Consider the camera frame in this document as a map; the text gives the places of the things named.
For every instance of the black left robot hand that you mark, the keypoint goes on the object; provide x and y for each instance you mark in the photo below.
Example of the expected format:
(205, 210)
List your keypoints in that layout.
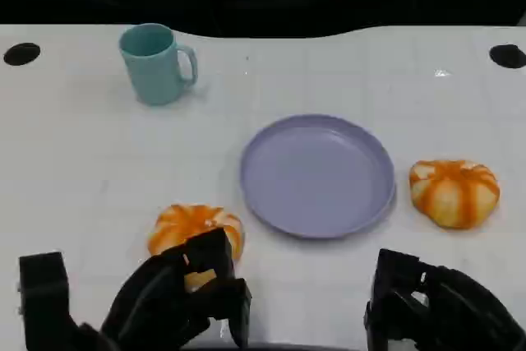
(156, 301)

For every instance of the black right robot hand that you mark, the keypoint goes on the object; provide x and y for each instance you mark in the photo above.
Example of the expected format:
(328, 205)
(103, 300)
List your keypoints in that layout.
(452, 310)

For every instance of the orange white toy bread roll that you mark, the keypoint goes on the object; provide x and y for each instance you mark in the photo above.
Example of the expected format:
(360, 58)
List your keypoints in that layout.
(454, 195)
(185, 221)

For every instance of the pale green mug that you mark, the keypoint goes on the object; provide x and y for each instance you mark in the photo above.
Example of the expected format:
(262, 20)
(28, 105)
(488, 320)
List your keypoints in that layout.
(152, 71)

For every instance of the lilac plate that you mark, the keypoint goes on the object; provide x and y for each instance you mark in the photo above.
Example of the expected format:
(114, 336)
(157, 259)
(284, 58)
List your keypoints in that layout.
(316, 178)

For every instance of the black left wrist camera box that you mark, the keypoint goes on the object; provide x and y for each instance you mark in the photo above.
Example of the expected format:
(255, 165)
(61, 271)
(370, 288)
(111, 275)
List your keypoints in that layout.
(43, 293)

